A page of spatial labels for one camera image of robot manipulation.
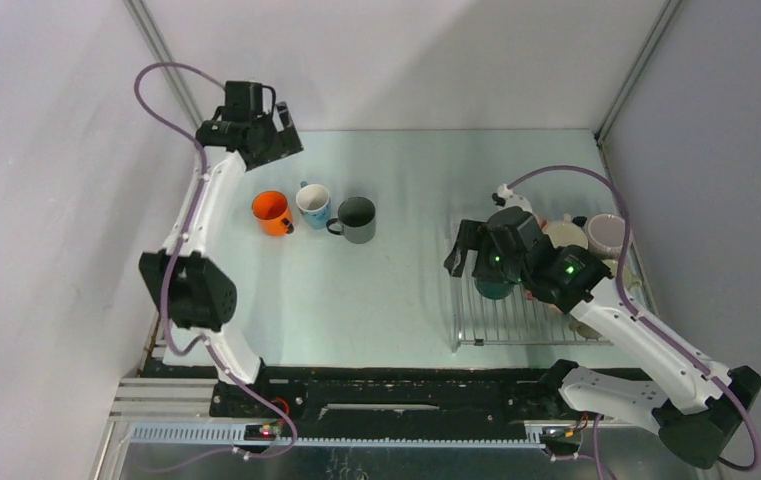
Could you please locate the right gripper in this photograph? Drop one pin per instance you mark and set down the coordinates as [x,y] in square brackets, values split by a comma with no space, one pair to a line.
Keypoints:
[475,236]

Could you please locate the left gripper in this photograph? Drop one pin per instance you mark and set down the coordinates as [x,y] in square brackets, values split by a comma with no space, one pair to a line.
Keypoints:
[286,143]

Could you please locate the dark green mug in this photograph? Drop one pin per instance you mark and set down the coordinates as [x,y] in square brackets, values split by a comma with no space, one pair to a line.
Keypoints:
[494,290]

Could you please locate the orange mug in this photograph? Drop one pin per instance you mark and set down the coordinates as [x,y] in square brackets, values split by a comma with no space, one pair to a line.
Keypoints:
[273,214]

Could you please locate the light blue mug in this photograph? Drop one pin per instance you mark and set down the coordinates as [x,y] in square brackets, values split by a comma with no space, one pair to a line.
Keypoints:
[314,203]

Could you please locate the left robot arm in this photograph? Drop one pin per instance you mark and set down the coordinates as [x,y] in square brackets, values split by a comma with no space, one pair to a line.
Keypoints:
[195,298]

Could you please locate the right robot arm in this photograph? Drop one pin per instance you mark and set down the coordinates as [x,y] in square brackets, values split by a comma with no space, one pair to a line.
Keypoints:
[692,403]

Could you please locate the pink patterned mug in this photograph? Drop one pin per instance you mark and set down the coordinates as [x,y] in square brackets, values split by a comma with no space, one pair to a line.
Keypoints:
[552,298]

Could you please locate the cream cup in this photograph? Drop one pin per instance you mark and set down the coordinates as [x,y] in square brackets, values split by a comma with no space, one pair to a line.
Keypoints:
[564,233]

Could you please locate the grey black mug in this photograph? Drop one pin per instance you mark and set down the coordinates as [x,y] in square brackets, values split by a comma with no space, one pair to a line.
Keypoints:
[355,221]

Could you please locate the white lilac mug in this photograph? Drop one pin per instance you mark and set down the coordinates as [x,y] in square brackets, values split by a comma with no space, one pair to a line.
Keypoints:
[605,234]

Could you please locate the beige mug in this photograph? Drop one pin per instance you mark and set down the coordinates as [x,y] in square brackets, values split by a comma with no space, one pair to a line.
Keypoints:
[584,330]

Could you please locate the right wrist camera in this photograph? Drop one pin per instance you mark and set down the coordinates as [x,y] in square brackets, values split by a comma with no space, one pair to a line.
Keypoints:
[504,197]

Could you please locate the wire dish rack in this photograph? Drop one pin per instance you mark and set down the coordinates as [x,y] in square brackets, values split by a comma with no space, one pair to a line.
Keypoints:
[512,321]

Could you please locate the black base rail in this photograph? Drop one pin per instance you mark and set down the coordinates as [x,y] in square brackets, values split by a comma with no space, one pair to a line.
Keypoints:
[402,403]

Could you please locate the grey cable duct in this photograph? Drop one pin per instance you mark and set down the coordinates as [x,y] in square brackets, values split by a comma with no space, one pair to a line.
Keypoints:
[248,435]

